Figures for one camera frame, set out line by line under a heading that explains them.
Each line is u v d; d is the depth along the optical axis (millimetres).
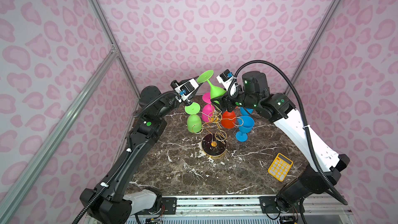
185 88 447
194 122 787
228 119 695
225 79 526
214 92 605
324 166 399
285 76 475
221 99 554
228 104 558
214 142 911
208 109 818
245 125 909
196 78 569
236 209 721
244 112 582
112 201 364
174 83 524
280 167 836
